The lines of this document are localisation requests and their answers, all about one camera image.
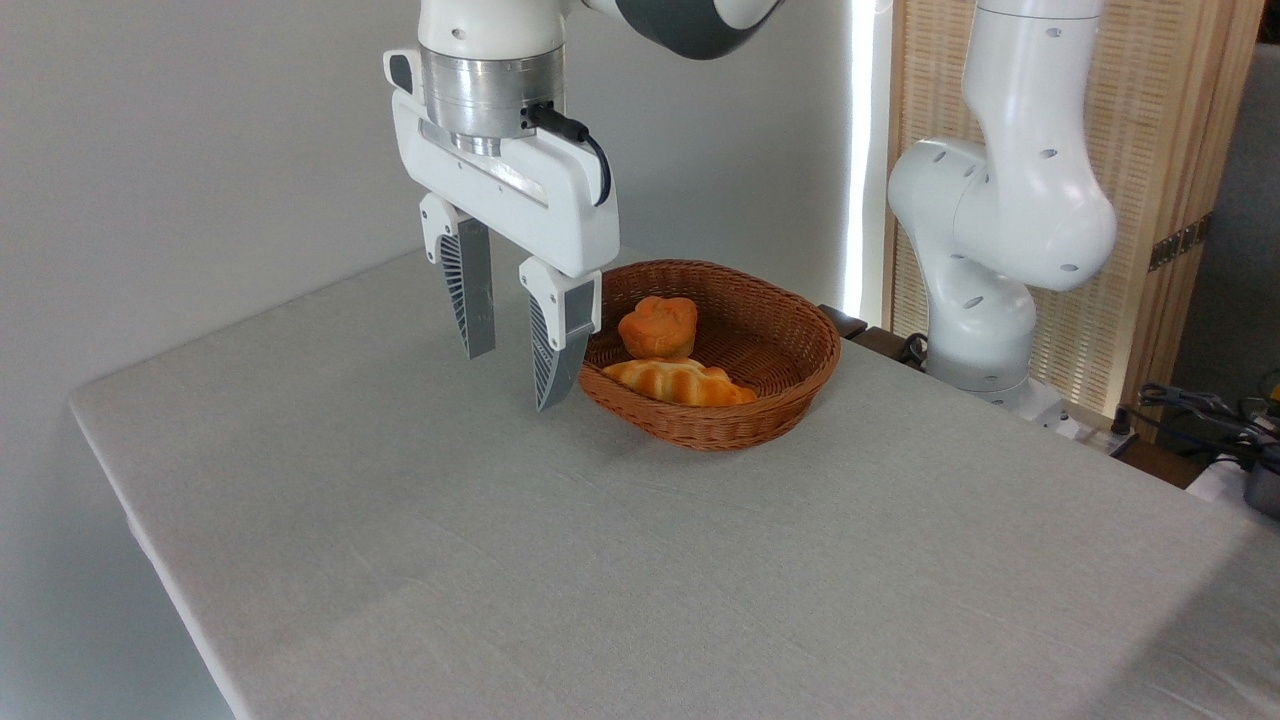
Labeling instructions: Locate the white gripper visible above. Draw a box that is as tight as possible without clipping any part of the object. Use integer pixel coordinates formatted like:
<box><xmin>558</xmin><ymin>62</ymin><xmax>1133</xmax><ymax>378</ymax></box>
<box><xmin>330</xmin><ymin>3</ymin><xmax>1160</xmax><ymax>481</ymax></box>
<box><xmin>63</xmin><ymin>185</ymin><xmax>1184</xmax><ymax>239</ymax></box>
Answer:
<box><xmin>383</xmin><ymin>45</ymin><xmax>621</xmax><ymax>412</ymax></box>

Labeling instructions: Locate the round orange bread roll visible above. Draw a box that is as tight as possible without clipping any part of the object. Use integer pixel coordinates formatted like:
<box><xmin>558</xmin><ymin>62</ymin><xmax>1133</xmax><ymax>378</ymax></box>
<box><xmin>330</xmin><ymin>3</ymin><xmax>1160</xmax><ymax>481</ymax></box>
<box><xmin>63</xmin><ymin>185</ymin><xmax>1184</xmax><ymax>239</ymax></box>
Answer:
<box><xmin>617</xmin><ymin>296</ymin><xmax>699</xmax><ymax>361</ymax></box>

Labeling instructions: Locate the long braided bread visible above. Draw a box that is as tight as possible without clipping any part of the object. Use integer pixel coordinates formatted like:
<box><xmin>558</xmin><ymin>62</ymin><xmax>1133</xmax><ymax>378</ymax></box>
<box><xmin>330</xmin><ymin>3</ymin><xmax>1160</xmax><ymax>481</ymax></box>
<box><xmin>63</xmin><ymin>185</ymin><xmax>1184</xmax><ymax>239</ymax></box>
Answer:
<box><xmin>602</xmin><ymin>357</ymin><xmax>758</xmax><ymax>408</ymax></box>

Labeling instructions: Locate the brown wicker basket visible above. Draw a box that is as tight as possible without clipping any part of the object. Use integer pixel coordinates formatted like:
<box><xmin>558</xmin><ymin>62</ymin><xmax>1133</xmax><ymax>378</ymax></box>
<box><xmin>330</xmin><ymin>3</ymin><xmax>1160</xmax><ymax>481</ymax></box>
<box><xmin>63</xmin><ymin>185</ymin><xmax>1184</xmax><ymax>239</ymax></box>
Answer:
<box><xmin>578</xmin><ymin>259</ymin><xmax>842</xmax><ymax>452</ymax></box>

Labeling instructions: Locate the light grey tablecloth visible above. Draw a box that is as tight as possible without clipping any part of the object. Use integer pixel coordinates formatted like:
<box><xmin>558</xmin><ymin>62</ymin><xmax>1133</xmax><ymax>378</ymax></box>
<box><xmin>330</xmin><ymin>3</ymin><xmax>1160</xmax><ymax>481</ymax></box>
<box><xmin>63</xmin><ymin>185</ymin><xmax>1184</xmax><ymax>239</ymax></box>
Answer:
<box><xmin>68</xmin><ymin>245</ymin><xmax>1280</xmax><ymax>720</ymax></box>

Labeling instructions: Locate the metal screen hinge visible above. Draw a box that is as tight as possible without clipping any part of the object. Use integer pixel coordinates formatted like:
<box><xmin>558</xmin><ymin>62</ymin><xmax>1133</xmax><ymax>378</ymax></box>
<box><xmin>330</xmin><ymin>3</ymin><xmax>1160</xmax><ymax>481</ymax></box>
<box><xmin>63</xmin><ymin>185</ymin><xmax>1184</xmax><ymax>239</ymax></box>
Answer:
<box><xmin>1148</xmin><ymin>213</ymin><xmax>1214</xmax><ymax>272</ymax></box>

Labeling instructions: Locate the dark grey box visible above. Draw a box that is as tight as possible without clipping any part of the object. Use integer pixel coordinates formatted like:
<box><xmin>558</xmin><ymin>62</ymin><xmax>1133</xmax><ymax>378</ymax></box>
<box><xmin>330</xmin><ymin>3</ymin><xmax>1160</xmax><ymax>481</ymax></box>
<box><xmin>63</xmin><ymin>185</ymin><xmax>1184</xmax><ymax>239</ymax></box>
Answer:
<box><xmin>1244</xmin><ymin>458</ymin><xmax>1280</xmax><ymax>520</ymax></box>

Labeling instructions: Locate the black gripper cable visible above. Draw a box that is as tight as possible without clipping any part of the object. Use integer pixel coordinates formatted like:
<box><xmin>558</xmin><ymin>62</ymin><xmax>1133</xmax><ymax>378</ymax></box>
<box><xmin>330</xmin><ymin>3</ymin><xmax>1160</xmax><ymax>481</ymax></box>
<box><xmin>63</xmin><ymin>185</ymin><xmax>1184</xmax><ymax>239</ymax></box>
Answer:
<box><xmin>527</xmin><ymin>103</ymin><xmax>612</xmax><ymax>208</ymax></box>

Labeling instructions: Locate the black cable bundle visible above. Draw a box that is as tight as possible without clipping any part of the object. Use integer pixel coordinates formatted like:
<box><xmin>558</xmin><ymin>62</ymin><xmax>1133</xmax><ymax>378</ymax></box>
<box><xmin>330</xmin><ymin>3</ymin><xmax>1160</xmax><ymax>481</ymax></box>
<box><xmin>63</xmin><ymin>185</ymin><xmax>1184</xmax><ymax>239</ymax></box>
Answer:
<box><xmin>1138</xmin><ymin>382</ymin><xmax>1280</xmax><ymax>471</ymax></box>

